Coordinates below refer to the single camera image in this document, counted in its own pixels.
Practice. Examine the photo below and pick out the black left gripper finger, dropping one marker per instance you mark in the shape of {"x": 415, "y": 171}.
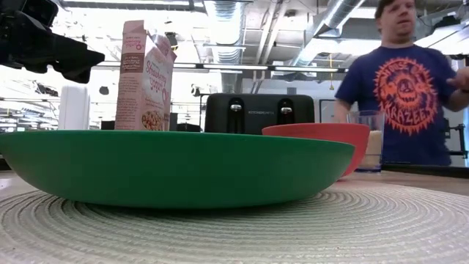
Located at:
{"x": 78, "y": 60}

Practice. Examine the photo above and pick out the pink strawberry yogurt cereal box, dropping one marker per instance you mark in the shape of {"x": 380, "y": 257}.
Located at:
{"x": 143, "y": 80}

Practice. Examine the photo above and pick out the white rounded bin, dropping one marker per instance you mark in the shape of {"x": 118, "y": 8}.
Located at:
{"x": 73, "y": 108}

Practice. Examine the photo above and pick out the green plastic plate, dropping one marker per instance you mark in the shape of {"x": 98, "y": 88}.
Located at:
{"x": 176, "y": 168}

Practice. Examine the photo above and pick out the black four-slot toaster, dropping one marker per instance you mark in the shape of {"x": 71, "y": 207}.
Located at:
{"x": 256, "y": 110}

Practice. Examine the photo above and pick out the red plastic bowl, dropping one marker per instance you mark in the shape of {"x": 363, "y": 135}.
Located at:
{"x": 329, "y": 135}

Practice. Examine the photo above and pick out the clear glass of milk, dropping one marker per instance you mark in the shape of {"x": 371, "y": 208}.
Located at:
{"x": 375, "y": 146}

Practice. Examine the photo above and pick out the person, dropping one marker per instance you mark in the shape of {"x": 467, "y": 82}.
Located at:
{"x": 403, "y": 91}

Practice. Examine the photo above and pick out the black metal bracket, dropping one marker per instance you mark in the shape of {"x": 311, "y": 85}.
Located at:
{"x": 458, "y": 141}

